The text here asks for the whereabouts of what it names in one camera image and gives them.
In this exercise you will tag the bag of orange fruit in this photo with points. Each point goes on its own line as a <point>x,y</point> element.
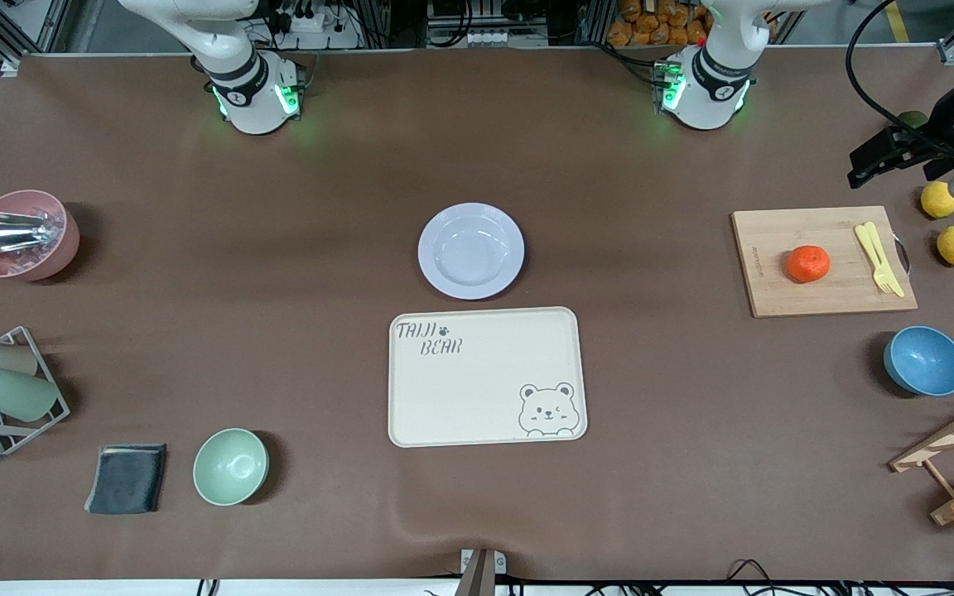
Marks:
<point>659,21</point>

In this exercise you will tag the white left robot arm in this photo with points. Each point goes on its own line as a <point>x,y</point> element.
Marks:
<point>709,87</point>

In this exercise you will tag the white socket strip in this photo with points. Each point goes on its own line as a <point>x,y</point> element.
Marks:
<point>467,38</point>

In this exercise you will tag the white power strip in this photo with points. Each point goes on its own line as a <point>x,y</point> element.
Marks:
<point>311,29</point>

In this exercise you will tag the yellow plastic fork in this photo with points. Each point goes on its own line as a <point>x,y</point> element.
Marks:
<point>868,245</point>

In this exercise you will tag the wooden peg rack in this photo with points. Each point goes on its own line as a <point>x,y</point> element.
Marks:
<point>953,434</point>

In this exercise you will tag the orange mandarin fruit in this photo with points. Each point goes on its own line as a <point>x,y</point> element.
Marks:
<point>808,264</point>

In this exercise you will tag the mint green cup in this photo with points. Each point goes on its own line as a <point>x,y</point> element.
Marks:
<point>13,393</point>

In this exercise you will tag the metal table edge bracket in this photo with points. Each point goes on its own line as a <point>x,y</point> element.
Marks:
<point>483,571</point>

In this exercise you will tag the blue bowl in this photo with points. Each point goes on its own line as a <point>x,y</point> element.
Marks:
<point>924,361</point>

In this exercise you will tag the cream bear print tray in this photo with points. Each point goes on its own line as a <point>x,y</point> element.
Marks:
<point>477,381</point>

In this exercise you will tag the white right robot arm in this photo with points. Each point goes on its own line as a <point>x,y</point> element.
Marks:
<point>249,91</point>

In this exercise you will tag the dark green lime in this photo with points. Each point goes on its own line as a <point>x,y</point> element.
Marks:
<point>912,118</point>

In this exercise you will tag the lavender round plate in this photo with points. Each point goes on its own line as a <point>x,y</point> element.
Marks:
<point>470,251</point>

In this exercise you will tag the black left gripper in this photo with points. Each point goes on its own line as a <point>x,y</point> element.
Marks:
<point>939,122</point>

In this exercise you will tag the wooden cutting board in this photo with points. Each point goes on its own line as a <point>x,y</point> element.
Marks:
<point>783,290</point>

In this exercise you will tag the pink bowl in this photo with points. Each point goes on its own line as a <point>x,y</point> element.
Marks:
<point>26,266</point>

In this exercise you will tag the dark grey folded cloth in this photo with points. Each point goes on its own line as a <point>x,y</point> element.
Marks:
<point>125,478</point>

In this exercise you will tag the mint green bowl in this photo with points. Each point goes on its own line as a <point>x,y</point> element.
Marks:
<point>230,466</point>

